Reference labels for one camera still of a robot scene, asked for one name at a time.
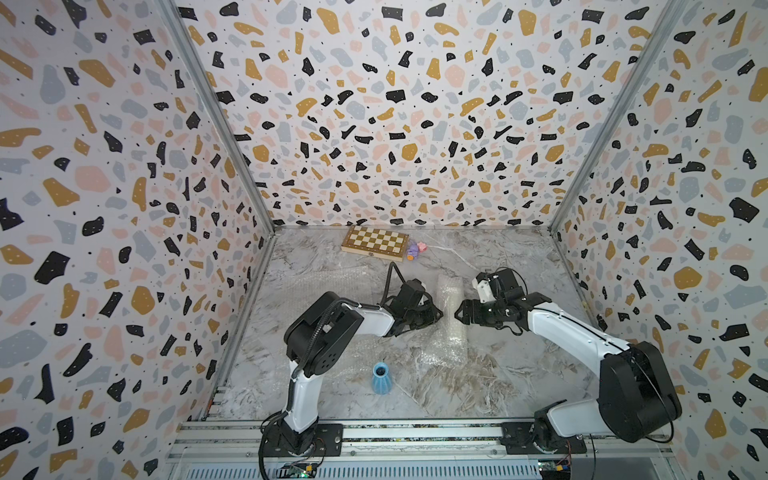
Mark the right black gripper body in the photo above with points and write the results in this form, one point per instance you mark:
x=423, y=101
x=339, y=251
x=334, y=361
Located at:
x=490, y=314

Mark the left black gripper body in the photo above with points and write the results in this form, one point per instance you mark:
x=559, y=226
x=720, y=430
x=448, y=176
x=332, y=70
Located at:
x=419, y=319

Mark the small blue ribbed vase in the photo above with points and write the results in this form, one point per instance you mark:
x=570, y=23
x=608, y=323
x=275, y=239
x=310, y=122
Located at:
x=381, y=379

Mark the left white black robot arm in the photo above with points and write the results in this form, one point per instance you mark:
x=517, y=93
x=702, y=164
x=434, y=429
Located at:
x=293, y=430

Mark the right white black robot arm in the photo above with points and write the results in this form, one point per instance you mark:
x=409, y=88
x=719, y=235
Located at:
x=636, y=396

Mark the purple orange small toy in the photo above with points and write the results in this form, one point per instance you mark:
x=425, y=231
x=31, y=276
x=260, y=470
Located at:
x=412, y=251

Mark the wooden chessboard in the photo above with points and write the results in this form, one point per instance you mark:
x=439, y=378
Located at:
x=375, y=242

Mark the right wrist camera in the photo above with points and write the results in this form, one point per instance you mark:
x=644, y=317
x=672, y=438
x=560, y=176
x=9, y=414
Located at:
x=483, y=288

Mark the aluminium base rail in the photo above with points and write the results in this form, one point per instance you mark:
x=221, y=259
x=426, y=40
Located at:
x=411, y=449

